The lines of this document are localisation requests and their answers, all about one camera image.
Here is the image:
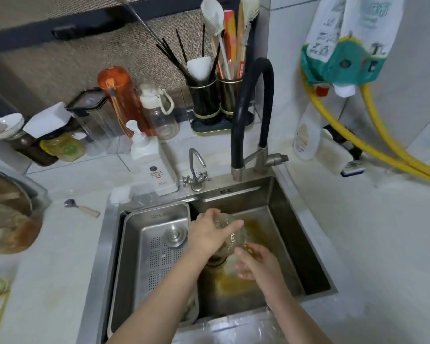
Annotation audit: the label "person's left hand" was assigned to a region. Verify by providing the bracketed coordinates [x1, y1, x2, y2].
[188, 208, 244, 258]

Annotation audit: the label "person's right hand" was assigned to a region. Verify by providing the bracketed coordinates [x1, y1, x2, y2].
[235, 244, 286, 298]

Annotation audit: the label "clear patterned glass bowl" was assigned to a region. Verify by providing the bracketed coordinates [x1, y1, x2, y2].
[213, 210, 251, 280]

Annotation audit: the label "person's left forearm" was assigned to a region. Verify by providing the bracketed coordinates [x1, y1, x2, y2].
[107, 247, 210, 344]

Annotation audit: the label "person's right forearm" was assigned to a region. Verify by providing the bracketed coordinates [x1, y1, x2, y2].
[264, 281, 334, 344]

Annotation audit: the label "stainless steel sink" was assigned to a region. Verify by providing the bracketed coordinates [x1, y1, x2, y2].
[88, 173, 340, 344]

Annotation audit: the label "round steel sink stopper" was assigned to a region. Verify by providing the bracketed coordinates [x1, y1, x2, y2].
[163, 225, 189, 248]

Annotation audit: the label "small steel tap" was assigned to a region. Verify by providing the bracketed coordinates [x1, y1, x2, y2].
[181, 148, 210, 192]

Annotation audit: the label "perforated steel drain basket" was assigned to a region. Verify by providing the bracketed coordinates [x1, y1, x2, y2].
[107, 202, 200, 338]

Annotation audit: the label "white pump soap bottle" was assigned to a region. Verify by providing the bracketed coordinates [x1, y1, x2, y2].
[125, 120, 180, 197]

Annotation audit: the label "white sponge block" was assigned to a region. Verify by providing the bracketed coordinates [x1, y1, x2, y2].
[110, 186, 132, 205]

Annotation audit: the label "white detergent bottle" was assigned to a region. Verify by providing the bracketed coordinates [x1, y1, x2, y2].
[293, 103, 322, 162]

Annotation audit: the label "black utensil holder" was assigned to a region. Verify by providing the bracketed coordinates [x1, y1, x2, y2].
[181, 76, 256, 135]

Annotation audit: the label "clear bottle with white lid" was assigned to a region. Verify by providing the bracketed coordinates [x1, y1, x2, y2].
[139, 84, 180, 141]

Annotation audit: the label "white plastic scoop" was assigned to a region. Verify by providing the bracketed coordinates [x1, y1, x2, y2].
[186, 56, 214, 83]

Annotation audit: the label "orange water bottle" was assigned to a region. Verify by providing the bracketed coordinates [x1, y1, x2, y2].
[97, 66, 157, 139]

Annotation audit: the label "clear container with black lid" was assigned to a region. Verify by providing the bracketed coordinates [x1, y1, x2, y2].
[65, 88, 119, 156]

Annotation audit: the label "bunch of black chopsticks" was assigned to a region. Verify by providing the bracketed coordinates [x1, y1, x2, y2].
[156, 23, 221, 86]

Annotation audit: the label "yellow lidded food container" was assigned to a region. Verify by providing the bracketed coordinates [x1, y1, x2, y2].
[39, 132, 87, 162]

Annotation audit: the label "red and orange wrap box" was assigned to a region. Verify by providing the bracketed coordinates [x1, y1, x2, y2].
[222, 10, 238, 80]

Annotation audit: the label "white silicone dish brush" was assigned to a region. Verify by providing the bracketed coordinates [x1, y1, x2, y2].
[200, 0, 233, 81]

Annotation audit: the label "white folded paper box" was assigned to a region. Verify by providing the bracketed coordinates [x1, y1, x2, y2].
[22, 102, 73, 139]

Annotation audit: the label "dark glass jar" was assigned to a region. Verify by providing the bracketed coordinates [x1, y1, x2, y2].
[5, 130, 59, 167]

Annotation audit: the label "white bottle brush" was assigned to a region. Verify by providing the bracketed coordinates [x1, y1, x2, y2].
[236, 0, 261, 80]

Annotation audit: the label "pot with food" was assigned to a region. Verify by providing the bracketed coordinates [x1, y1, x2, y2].
[0, 166, 51, 255]

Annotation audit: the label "white printed plastic bags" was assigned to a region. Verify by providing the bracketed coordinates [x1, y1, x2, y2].
[306, 0, 406, 65]

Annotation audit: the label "white ceramic bowl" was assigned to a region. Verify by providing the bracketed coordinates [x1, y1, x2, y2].
[0, 113, 25, 141]

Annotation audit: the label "black flexible hose faucet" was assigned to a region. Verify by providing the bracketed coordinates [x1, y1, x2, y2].
[230, 57, 289, 182]

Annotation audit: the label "small spoon with wooden handle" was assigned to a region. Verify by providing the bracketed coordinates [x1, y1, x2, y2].
[63, 199, 101, 218]

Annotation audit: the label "yellow gas hose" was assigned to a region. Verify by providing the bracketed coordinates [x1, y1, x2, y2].
[300, 66, 430, 186]
[358, 82, 430, 176]

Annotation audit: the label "steel ladle handle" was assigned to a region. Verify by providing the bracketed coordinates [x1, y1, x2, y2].
[107, 0, 166, 48]

